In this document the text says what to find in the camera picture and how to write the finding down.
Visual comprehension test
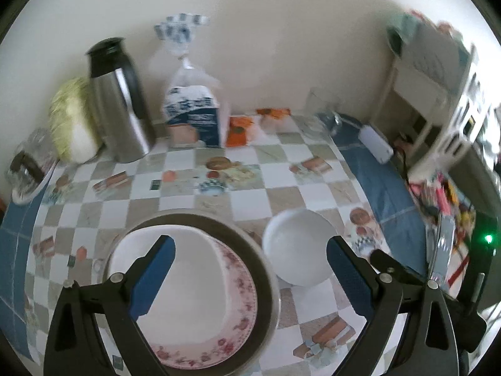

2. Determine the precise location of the stainless steel round plate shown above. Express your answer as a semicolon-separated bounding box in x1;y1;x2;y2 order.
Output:
99;209;280;375

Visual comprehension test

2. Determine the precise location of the white shelf cabinet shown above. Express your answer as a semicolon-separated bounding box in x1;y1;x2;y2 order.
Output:
370;11;492;181

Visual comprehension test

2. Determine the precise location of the glass jar on saucer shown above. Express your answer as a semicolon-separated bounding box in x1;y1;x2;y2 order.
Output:
5;128;59;206

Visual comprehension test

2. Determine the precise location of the napa cabbage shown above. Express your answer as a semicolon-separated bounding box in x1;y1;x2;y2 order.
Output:
49;77;103;164

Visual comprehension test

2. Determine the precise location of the stainless steel thermos jug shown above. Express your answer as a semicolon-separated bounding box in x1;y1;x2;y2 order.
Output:
87;37;155;163

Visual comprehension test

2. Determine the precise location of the orange snack packet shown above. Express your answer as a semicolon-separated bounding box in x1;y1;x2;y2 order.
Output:
226;108;296;148

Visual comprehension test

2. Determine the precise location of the smartphone in grey case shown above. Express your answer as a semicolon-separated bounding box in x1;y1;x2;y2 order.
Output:
426;213;456;290

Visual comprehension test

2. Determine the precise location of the floral rimmed round plate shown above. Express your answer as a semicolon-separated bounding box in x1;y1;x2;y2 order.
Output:
152;241;257;370

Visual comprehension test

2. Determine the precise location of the clear glass mug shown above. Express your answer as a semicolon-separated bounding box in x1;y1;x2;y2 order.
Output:
304;87;342;138

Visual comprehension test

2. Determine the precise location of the checkered tablecloth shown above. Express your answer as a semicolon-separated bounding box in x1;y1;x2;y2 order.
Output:
1;117;426;363

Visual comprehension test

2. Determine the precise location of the white power adapter box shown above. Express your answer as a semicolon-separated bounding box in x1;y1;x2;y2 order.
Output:
358;125;394;164

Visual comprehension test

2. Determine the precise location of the toast bread bag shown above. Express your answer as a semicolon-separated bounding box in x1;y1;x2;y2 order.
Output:
155;13;231;149

